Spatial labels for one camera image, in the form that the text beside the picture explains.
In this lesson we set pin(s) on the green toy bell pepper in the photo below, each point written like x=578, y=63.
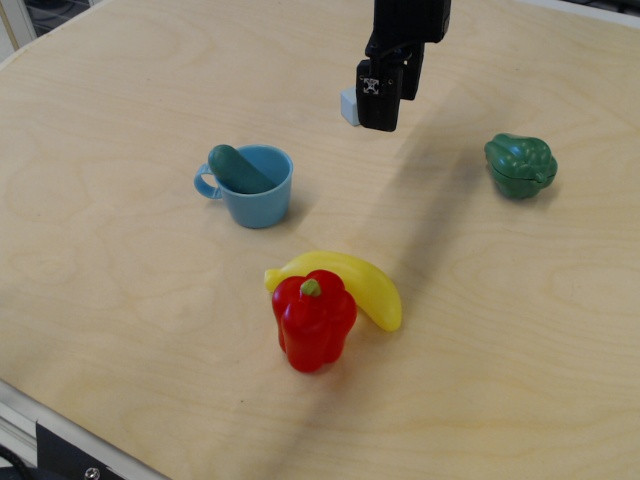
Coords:
x=520, y=166

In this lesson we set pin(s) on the yellow toy banana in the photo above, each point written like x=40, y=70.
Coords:
x=373, y=290

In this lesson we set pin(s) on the light blue plastic cup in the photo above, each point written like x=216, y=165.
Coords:
x=260, y=210

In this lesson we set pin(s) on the red toy bell pepper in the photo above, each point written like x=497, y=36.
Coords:
x=314, y=314

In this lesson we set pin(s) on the aluminium table edge frame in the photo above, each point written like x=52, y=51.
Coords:
x=19, y=414

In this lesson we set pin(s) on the light blue small cube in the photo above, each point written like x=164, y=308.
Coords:
x=348, y=106

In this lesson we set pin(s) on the dark green toy cucumber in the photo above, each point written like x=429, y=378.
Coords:
x=236, y=172

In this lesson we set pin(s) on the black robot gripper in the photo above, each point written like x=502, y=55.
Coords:
x=401, y=28

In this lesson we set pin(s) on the black corner bracket with screw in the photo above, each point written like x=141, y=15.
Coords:
x=73, y=455

